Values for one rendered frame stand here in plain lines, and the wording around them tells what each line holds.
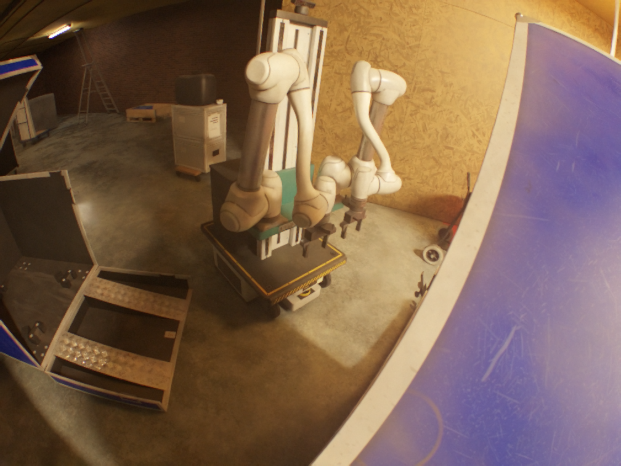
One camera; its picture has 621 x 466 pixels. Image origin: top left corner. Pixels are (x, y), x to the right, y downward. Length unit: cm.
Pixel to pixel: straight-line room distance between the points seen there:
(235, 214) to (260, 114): 41
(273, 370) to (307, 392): 24
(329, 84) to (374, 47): 64
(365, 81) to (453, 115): 190
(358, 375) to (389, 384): 153
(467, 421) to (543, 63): 51
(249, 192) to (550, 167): 103
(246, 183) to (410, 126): 234
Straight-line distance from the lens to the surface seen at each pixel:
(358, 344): 188
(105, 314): 217
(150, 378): 175
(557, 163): 36
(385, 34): 316
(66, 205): 217
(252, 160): 109
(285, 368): 171
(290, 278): 172
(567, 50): 65
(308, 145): 110
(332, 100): 320
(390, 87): 153
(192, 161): 376
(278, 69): 95
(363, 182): 138
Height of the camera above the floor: 152
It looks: 34 degrees down
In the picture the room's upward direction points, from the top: 8 degrees clockwise
